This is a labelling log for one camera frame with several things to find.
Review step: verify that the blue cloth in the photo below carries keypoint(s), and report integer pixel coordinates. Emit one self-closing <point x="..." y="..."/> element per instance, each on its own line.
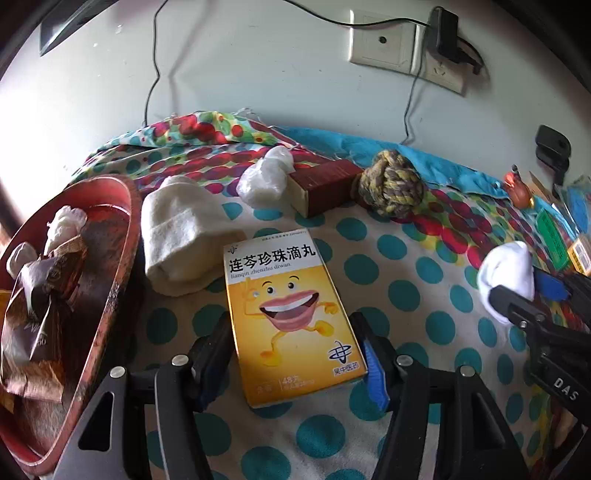
<point x="369" y="147"/>

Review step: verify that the white power outlet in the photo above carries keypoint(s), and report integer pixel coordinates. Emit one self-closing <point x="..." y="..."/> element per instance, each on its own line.
<point x="443" y="74"/>

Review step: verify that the black clamp mount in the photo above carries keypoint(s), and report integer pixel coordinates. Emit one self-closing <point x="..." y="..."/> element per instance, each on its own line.
<point x="551" y="147"/>

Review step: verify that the small cardboard box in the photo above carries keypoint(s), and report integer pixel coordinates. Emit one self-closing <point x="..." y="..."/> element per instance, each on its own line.
<point x="538" y="180"/>

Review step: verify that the white wall socket plate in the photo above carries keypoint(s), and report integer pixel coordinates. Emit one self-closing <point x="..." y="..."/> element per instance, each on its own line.
<point x="381" y="41"/>

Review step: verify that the polka dot cloth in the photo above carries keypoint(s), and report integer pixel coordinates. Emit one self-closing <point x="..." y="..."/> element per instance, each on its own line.
<point x="438" y="300"/>

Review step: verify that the clear plastic bag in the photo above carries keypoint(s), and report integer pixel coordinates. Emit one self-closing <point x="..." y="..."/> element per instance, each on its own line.
<point x="575" y="203"/>

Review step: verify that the yellow cartoon medicine box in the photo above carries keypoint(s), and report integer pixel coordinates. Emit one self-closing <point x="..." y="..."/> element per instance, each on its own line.
<point x="286" y="314"/>

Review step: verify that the green medicine box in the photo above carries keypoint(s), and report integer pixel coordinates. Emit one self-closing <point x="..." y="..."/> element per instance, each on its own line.
<point x="549" y="235"/>

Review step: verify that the golden paper wrapper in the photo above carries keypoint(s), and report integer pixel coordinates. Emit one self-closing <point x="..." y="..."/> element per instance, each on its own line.
<point x="27" y="378"/>

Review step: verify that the white sock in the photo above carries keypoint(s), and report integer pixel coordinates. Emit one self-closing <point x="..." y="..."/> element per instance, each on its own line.
<point x="21" y="258"/>
<point x="505" y="272"/>

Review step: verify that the yellow barcode medicine box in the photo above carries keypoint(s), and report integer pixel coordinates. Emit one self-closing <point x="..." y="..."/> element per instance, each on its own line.
<point x="581" y="256"/>

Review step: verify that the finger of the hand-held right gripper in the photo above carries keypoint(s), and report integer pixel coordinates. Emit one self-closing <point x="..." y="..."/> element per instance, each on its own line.
<point x="512" y="302"/>
<point x="551" y="286"/>

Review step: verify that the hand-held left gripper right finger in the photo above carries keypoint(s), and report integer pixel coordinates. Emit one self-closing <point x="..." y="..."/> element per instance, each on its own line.
<point x="374" y="369"/>

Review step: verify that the black charger adapter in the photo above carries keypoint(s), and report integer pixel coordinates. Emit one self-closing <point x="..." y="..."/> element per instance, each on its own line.
<point x="445" y="32"/>

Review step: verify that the dark red box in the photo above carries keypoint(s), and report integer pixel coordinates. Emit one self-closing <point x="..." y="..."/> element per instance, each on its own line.
<point x="323" y="189"/>

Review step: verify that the cream sock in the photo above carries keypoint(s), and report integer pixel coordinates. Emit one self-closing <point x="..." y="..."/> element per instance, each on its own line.
<point x="178" y="235"/>

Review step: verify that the red round tray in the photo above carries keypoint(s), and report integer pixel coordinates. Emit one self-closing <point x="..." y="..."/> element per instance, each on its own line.
<point x="106" y="240"/>

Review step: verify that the dark brown snack wrapper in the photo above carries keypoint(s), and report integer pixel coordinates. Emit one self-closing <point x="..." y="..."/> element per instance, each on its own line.
<point x="41" y="295"/>

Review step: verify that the white plastic bag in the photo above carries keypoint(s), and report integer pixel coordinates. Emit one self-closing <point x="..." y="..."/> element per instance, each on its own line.
<point x="64" y="224"/>
<point x="265" y="177"/>

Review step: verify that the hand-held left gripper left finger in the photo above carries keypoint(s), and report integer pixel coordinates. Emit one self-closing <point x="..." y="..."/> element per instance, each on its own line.
<point x="217" y="355"/>

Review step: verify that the brown gourd figurine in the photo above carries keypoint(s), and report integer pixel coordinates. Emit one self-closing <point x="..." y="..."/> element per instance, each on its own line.
<point x="519" y="189"/>

